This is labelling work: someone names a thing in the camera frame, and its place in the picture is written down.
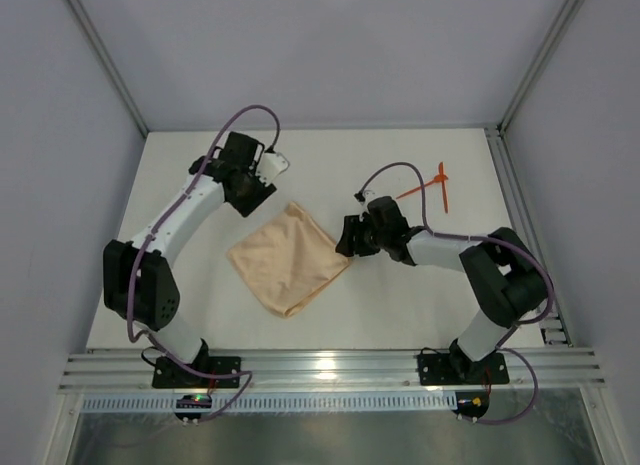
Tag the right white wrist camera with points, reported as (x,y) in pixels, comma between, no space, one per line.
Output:
(365,196)

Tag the peach cloth napkin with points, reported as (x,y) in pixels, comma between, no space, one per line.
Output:
(288,261)

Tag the orange plastic fork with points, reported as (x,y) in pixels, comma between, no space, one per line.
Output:
(433,181)

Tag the right side aluminium rail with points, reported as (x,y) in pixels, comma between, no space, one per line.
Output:
(553,328)

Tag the frame post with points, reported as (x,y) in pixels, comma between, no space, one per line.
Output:
(105,61)
(553,37)

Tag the left frame post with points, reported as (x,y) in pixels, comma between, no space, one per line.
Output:
(105,61)

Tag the right frame post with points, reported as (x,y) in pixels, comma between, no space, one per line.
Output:
(553,37)

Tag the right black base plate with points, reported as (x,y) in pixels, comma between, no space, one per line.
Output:
(444,368)

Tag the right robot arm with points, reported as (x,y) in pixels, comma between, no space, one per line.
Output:
(506,281)

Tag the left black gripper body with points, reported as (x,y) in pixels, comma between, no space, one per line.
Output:
(252,199)

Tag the orange plastic knife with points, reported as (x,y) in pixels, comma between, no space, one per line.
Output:
(443,182)

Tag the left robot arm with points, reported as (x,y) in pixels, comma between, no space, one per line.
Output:
(138,280)

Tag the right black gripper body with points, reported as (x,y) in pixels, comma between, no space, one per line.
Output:
(353,235)

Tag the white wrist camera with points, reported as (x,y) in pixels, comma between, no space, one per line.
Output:
(271,165)
(365,196)

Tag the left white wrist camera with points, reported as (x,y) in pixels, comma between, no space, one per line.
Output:
(271,165)

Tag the aluminium front rail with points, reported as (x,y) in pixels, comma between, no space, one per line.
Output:
(329,370)

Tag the perforated cable tray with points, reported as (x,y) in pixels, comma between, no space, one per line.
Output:
(271,402)

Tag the aluminium rail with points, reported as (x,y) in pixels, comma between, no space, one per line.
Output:
(553,328)
(329,370)

